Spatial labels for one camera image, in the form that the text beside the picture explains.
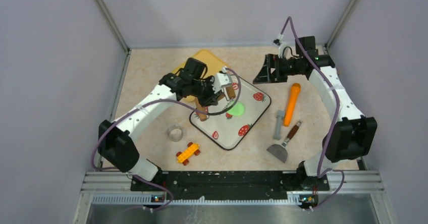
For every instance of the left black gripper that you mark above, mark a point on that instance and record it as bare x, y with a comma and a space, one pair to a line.
210, 99

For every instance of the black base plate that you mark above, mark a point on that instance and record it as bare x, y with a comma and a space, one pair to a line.
232, 185

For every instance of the metal scraper brown handle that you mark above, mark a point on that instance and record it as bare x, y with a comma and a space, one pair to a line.
279, 151

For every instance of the yellow tray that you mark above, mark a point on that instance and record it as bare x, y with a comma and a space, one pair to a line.
214, 65

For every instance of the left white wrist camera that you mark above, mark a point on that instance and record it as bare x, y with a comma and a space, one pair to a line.
221, 80

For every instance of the aluminium frame rail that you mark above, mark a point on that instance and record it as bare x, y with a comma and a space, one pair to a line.
114, 188

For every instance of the white strawberry tray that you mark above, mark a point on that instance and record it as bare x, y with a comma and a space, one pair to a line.
227, 131

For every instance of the grey plastic tool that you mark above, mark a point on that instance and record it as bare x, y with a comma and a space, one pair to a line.
279, 122

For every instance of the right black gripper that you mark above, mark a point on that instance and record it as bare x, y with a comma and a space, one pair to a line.
265, 75

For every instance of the wooden rolling pin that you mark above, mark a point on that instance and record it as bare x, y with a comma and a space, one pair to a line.
207, 107

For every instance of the metal ring cutter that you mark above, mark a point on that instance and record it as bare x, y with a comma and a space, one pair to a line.
175, 133

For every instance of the yellow toy car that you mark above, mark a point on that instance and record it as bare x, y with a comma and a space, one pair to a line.
193, 149

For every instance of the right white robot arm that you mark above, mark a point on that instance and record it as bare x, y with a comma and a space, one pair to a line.
351, 134

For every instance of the green dough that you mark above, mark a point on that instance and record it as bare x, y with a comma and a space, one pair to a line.
237, 110

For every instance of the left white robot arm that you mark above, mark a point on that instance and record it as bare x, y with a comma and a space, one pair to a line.
116, 140

